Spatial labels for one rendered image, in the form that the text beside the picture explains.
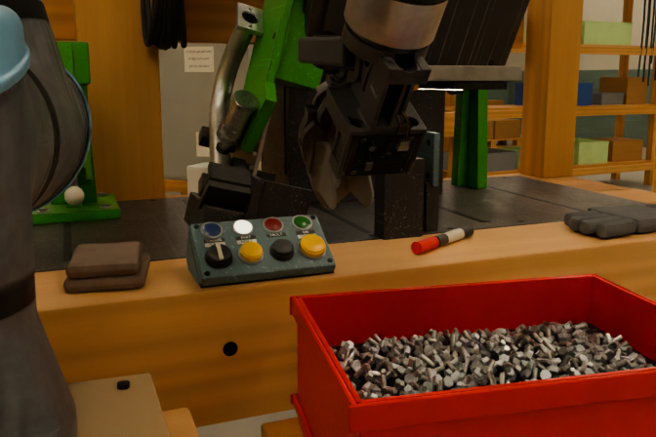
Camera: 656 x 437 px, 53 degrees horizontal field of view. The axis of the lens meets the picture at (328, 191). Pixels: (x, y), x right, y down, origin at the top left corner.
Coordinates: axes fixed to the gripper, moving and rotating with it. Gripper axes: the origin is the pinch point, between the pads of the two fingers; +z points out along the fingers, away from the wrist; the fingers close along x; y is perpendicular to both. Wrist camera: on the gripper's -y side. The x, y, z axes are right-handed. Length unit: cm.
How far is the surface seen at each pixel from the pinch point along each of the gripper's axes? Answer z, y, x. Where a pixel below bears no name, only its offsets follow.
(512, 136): 538, -629, 645
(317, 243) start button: 7.9, 0.2, 0.5
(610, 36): 216, -399, 474
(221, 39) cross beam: 26, -70, 5
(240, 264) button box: 9.0, 1.1, -8.3
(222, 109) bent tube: 17.0, -35.9, -2.1
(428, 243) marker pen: 11.6, -1.2, 16.4
